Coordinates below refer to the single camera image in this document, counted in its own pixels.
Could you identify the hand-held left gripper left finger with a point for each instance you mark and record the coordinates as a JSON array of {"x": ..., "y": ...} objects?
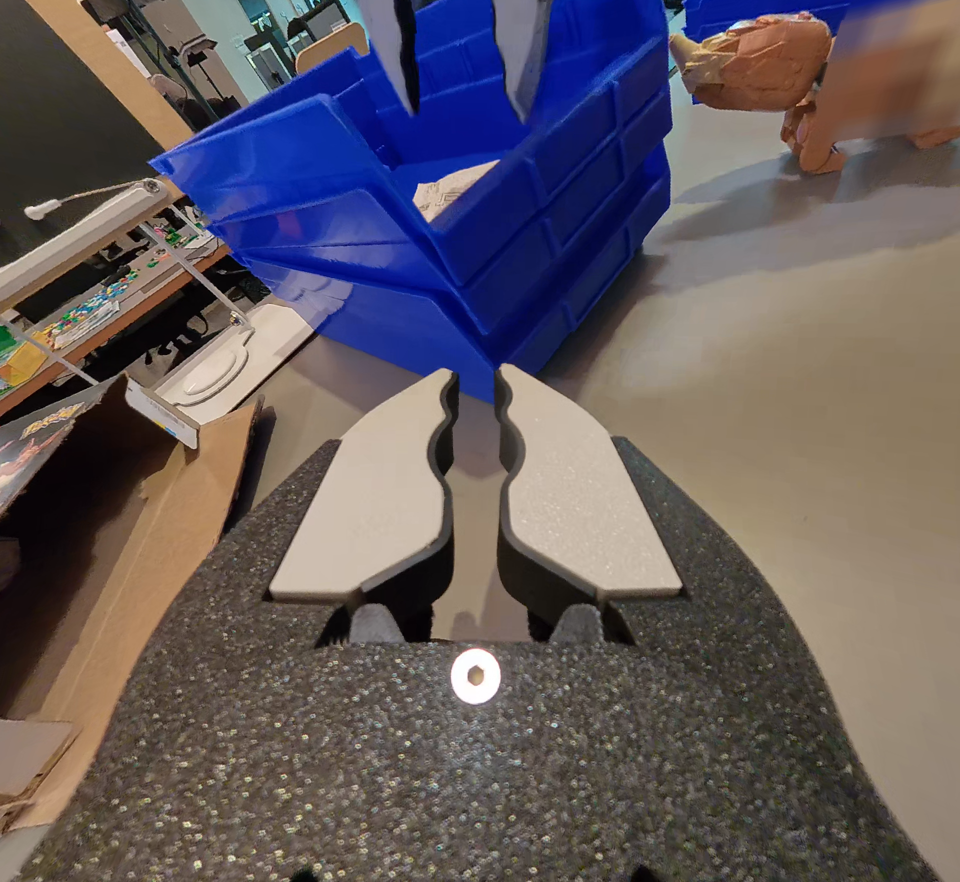
[{"x": 360, "y": 514}]

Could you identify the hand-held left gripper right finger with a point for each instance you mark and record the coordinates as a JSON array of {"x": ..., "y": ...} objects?
[{"x": 585, "y": 514}]

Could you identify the blue plastic bin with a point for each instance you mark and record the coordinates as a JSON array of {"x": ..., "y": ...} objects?
[
  {"x": 525, "y": 342},
  {"x": 600, "y": 34},
  {"x": 495, "y": 237}
]

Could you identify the white circle-patterned sheet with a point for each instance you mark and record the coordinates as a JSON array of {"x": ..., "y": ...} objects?
[{"x": 457, "y": 188}]

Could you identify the open printed cardboard box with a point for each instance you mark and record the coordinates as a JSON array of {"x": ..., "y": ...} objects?
[{"x": 172, "y": 522}]

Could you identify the tan brown brick figure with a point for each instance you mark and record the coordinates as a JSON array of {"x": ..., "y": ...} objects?
[{"x": 750, "y": 64}]

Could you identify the black plywood-edged panel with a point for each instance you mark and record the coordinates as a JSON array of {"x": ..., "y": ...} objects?
[{"x": 60, "y": 109}]

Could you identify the scattered colourful small bricks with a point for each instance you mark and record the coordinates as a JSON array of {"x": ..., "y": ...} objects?
[{"x": 82, "y": 312}]

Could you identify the green toy brick baseplate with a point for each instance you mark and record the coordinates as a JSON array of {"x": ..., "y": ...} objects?
[{"x": 9, "y": 346}]

